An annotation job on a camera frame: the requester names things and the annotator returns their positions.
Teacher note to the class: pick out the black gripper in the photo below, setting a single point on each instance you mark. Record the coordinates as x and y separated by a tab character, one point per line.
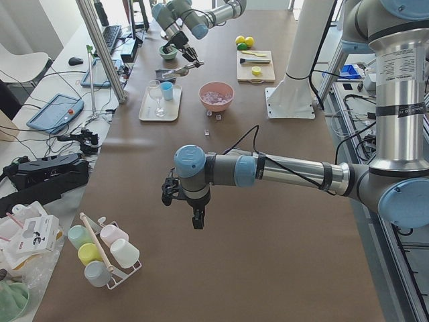
186	51
197	204

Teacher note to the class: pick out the metal ice scoop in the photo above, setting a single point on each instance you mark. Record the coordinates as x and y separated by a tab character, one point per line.
183	71

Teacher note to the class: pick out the blue plastic cup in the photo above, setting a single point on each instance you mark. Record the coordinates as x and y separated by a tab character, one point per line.
167	90

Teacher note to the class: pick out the pink bowl with ice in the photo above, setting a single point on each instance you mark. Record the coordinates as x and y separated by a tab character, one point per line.
216	96

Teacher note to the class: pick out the white cup on rack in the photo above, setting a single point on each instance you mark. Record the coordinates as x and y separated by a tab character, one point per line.
124	253

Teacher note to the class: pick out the pink cup on rack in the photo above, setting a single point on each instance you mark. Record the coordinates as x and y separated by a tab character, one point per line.
110	233

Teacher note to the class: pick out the white cup rack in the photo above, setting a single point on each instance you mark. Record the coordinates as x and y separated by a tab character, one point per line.
119	274

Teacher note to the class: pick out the grey cup on rack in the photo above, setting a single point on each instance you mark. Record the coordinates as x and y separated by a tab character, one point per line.
97	274

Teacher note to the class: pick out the yellow cup on rack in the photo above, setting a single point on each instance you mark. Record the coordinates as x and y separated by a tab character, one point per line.
88	253

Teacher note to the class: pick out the green cup on rack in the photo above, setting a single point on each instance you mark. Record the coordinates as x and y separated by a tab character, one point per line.
78	235

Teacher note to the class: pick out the green ceramic bowl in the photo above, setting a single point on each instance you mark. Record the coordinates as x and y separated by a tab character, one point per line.
168	52

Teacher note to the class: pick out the grey folded cloth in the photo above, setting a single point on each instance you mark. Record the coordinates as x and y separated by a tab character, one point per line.
165	75

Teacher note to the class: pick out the yellow plastic knife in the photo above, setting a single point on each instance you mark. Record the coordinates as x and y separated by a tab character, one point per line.
253	53

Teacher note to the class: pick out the green lime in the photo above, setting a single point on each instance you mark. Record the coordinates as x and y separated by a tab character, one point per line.
242	46

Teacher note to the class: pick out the left yellow lemon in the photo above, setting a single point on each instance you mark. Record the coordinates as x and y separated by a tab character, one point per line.
239	40

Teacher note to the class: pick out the yellow lemon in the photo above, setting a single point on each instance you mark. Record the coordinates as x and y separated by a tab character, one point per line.
239	40
249	41

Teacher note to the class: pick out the clear wine glass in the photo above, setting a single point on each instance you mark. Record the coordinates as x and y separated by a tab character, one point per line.
156	94

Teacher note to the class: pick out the right yellow lemon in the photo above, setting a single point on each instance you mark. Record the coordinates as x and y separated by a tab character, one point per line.
249	41

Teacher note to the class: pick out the wooden cutting board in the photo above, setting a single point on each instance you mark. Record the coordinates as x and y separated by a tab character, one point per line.
244	72

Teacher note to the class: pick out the half lemon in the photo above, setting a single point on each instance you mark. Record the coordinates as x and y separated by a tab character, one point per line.
256	70

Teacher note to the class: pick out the black keyboard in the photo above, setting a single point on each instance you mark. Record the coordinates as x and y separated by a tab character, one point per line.
111	34

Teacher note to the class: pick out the black computer mouse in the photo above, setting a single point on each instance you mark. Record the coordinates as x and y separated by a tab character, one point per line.
74	61

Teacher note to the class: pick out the upper blue teach pendant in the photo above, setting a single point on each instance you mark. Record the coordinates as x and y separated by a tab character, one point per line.
56	114

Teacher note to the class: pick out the black bag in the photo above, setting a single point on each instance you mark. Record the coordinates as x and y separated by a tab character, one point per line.
43	180

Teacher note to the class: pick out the white chair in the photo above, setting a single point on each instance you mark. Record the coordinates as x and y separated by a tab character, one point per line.
23	68

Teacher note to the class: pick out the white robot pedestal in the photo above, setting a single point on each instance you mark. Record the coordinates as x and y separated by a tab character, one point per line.
292	98

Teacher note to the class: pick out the aluminium frame post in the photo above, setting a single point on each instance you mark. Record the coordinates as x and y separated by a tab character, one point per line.
88	14

